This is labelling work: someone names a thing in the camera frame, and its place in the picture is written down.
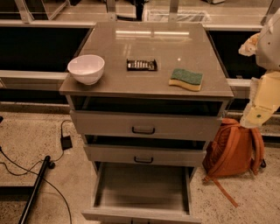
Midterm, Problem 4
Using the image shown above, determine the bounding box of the white bowl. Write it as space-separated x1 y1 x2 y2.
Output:
67 54 105 85

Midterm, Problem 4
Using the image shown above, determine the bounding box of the middle grey drawer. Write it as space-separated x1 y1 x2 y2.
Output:
84 144 206 167

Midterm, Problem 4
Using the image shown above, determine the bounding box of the grey drawer cabinet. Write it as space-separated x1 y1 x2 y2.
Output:
60 22 233 224

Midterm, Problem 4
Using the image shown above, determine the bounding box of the open bottom grey drawer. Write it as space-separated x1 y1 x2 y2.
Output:
82 163 201 224

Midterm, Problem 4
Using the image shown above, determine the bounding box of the black power adapter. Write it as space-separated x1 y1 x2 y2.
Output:
60 136 73 151

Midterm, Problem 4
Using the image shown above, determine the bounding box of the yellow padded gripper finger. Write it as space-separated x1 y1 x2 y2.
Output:
238 33 260 57
240 71 280 129

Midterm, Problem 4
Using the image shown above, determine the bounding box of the orange backpack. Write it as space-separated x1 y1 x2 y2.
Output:
202 118 265 207

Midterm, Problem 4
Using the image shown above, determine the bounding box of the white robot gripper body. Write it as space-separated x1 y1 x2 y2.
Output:
256 9 280 71

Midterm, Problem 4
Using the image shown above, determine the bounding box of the black floor cable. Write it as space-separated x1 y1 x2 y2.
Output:
0 119 74 224

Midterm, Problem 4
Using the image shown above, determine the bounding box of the black pole on floor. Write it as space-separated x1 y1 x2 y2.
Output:
18 156 51 224

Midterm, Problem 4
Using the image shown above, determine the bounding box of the top grey drawer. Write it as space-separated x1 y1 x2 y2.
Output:
70 110 221 141

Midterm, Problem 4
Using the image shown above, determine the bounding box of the green and yellow sponge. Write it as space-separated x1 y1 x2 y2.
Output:
169 68 203 92

